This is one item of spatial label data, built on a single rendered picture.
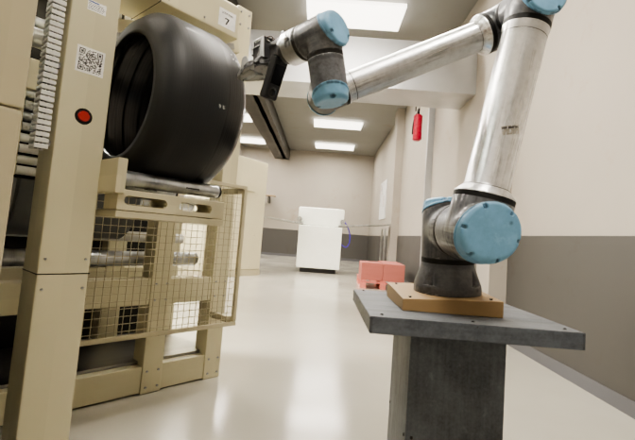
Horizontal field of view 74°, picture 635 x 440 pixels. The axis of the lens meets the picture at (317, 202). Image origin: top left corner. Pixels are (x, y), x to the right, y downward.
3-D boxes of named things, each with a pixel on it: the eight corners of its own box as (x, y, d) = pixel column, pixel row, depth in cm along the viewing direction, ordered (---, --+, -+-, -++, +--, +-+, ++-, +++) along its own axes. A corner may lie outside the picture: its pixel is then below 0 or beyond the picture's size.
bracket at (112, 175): (114, 192, 113) (118, 157, 114) (62, 194, 140) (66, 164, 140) (127, 194, 116) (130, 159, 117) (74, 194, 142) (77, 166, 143)
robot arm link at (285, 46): (314, 66, 111) (288, 52, 104) (300, 72, 114) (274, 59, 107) (314, 34, 112) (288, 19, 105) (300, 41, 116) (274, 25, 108)
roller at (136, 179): (111, 183, 121) (118, 185, 118) (114, 168, 121) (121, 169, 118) (214, 197, 147) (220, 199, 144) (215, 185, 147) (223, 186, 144)
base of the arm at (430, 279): (470, 286, 132) (470, 255, 132) (491, 298, 113) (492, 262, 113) (408, 284, 133) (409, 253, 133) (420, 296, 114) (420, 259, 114)
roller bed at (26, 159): (11, 174, 138) (23, 86, 140) (0, 176, 147) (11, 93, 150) (77, 182, 152) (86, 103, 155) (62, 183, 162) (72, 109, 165)
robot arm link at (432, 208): (461, 255, 131) (462, 199, 132) (488, 262, 114) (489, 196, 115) (414, 254, 130) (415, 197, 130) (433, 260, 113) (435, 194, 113)
